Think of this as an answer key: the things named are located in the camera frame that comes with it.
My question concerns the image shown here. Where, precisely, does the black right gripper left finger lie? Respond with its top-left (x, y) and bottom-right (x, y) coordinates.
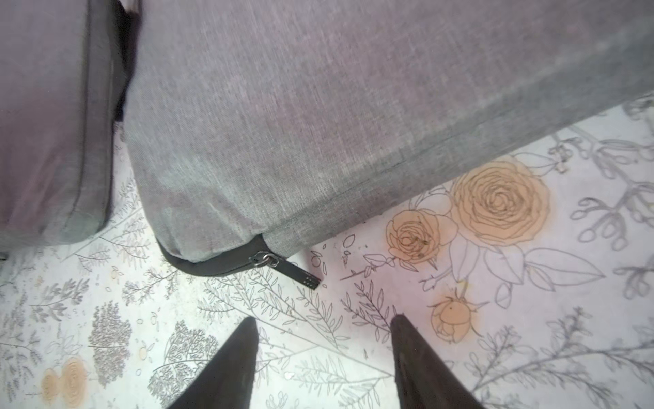
top-left (170, 317), bottom-right (259, 409)

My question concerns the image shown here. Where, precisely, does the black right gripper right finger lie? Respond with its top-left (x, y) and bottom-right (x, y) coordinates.
top-left (390, 315), bottom-right (483, 409)

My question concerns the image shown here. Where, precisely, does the floral patterned table mat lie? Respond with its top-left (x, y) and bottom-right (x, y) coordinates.
top-left (1, 94), bottom-right (653, 408)

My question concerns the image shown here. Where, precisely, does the grey laptop bag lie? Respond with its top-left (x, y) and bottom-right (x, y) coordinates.
top-left (124, 1), bottom-right (653, 287)
top-left (1, 1), bottom-right (129, 253)

